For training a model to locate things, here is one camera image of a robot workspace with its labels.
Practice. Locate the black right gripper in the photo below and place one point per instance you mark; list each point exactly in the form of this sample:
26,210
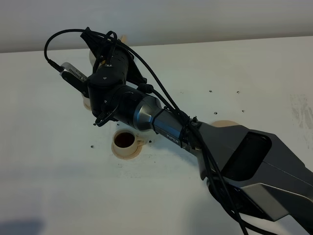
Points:
110,98

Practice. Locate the beige ceramic teapot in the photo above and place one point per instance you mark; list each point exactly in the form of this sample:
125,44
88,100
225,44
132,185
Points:
92,58

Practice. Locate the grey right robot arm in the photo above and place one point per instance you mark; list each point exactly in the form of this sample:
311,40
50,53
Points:
248,171

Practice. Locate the beige teapot saucer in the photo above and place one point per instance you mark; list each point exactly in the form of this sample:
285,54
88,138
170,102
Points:
224,123

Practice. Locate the beige far teacup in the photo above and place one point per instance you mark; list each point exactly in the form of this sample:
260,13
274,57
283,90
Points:
86,100

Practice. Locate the beige teacup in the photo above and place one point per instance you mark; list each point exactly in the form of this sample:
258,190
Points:
124,138
86,100

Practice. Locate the beige far cup saucer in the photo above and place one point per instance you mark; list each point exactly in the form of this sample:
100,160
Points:
87,106

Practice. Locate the beige cup saucer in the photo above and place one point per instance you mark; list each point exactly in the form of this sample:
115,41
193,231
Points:
126,153
87,106

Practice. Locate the beige near teacup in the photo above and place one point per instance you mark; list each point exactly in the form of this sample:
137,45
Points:
124,138

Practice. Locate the beige near cup saucer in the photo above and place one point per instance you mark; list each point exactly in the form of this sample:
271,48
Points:
126,153

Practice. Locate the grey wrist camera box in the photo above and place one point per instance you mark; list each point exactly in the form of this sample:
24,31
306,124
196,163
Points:
75,78

